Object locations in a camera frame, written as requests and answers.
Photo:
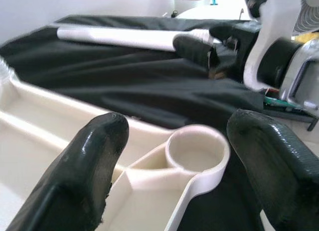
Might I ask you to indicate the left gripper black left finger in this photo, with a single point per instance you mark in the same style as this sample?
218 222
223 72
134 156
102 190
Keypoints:
79 178

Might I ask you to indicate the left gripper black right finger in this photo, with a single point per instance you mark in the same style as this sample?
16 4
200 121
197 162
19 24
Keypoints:
279 171

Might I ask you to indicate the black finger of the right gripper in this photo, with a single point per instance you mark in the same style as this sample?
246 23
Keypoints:
192 48
221 32

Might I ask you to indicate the white plastic table top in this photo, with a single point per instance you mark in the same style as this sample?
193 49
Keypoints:
149 191

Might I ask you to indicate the black metal stand leg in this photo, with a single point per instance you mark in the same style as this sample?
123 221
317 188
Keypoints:
294 116

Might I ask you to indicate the white fan head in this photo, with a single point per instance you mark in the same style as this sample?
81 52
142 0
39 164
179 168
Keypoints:
307 14

